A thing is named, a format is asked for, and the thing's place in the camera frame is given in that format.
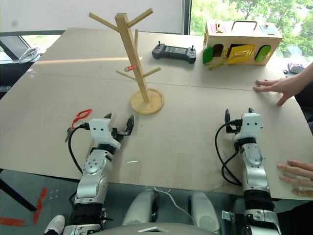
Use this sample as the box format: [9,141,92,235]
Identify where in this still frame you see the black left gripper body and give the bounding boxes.
[111,127,131,143]

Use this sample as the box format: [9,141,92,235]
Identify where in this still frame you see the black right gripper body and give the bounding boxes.
[229,118,244,134]

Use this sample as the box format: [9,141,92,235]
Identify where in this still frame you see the keys on red clasp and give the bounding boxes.
[64,109,93,143]

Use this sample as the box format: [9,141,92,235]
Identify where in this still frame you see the person's bare left hand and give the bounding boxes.
[252,76,300,107]

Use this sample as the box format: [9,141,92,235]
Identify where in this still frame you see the person's bare right hand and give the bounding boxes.
[276,159,313,198]

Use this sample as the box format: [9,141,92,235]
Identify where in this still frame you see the person's dark clothing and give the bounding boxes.
[294,92,313,136]

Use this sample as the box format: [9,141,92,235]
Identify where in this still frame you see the purple grey object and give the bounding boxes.
[283,61,306,75]

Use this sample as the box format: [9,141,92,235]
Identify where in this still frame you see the wooden tree-shaped hanging stand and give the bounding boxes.
[88,7,165,116]

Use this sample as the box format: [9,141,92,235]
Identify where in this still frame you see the wooden lock box with doors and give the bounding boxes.
[202,20,284,67]

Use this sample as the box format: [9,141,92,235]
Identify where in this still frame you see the silver rounded robot leg cover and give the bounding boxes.
[187,191,221,235]
[121,190,160,226]

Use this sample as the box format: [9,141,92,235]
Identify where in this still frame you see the grey handheld remote controller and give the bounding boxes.
[151,40,197,65]

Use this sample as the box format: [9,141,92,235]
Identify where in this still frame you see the grey robot torso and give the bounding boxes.
[89,221,221,235]

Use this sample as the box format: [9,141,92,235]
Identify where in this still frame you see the red floor tape strip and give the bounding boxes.
[32,187,48,226]
[0,216,26,227]

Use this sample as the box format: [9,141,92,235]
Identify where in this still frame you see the white shoe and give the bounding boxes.
[44,214,66,235]

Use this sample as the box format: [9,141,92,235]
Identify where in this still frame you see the black table leg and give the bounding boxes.
[0,168,38,212]

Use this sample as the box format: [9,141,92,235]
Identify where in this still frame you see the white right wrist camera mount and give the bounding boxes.
[234,113,265,141]

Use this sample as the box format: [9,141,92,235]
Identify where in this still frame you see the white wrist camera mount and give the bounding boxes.
[89,118,121,149]
[234,113,265,141]

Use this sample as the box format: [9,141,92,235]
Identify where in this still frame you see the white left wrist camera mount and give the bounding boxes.
[89,118,121,149]

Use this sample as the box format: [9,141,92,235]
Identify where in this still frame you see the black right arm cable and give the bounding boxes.
[215,123,243,187]

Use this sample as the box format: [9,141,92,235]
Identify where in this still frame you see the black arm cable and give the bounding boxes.
[215,123,243,187]
[67,123,91,176]

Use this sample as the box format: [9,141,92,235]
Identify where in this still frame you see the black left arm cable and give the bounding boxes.
[67,123,91,176]

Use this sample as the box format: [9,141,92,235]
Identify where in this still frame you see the thin white cable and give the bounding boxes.
[146,187,197,226]

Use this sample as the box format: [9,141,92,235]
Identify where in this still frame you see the white cable bundle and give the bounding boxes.
[19,47,41,65]

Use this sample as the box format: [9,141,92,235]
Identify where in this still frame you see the black window frame post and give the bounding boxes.
[182,0,192,35]

